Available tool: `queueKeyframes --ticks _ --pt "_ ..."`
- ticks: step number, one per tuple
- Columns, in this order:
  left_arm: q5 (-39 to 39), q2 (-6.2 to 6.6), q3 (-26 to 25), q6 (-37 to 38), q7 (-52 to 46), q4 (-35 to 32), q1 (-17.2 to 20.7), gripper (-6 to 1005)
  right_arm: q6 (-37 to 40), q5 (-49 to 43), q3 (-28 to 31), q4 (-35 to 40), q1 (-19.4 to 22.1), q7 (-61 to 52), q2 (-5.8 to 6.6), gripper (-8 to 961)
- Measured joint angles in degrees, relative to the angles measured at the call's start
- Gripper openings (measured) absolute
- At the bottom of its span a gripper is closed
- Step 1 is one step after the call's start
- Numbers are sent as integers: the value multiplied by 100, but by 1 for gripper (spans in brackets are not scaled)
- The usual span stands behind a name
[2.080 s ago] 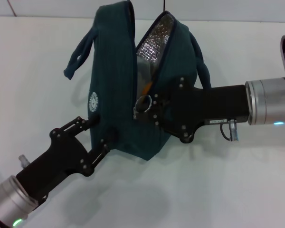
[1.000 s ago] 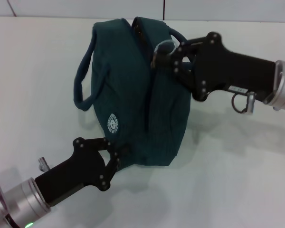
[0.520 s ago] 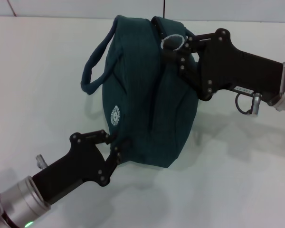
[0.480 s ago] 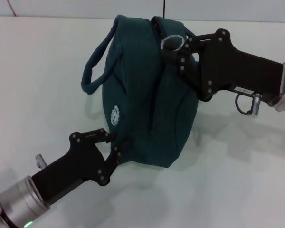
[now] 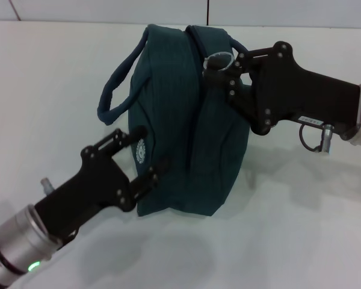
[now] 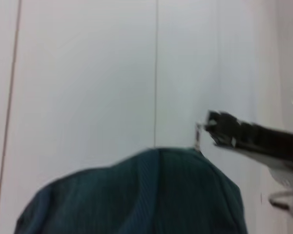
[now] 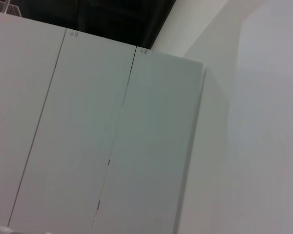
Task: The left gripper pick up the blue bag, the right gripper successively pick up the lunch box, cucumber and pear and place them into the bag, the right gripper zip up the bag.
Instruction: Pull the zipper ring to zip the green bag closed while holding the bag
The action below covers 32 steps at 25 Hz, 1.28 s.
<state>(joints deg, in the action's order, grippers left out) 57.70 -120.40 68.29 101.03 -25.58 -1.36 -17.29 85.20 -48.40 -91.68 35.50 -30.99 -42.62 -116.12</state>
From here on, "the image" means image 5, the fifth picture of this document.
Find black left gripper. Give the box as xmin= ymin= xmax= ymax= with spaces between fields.
xmin=32 ymin=125 xmax=174 ymax=241

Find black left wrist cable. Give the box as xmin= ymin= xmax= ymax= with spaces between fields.
xmin=58 ymin=229 xmax=79 ymax=243

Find dark teal fabric bag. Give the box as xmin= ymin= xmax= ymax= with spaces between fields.
xmin=96 ymin=23 xmax=254 ymax=218

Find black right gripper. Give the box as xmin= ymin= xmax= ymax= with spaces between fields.
xmin=204 ymin=41 xmax=361 ymax=139

